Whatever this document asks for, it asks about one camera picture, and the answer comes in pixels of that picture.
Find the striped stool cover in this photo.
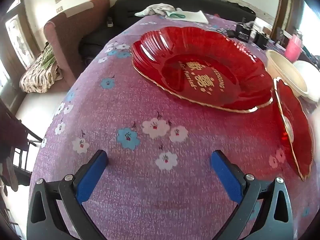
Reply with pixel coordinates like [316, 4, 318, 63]
[19, 44, 63, 93]

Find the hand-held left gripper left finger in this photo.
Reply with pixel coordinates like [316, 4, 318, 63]
[27, 149, 108, 240]

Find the large red plate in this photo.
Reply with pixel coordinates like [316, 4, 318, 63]
[131, 26, 274, 113]

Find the dark wooden chair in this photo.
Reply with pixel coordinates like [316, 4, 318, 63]
[0, 97, 43, 198]

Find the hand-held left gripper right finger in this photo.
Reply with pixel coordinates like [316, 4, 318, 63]
[210, 150, 293, 240]

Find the black box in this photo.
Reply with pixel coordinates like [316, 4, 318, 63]
[254, 30, 269, 49]
[235, 21, 253, 42]

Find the small red plate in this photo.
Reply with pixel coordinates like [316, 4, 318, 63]
[273, 77, 314, 182]

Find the purple floral tablecloth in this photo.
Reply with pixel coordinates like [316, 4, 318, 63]
[29, 12, 320, 240]

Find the cream ribbed bowl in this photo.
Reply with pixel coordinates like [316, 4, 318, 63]
[265, 49, 309, 98]

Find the wooden window frame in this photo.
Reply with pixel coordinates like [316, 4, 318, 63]
[271, 0, 320, 40]

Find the black sofa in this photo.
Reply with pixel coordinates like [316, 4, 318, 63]
[79, 0, 257, 60]

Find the white bowl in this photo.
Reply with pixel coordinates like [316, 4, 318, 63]
[294, 60, 320, 103]

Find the wooden glass door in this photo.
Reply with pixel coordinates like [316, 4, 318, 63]
[0, 0, 40, 105]

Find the pink cup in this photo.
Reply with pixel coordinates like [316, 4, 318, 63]
[285, 34, 303, 62]

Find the brown armchair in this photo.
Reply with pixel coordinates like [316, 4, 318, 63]
[44, 0, 110, 92]

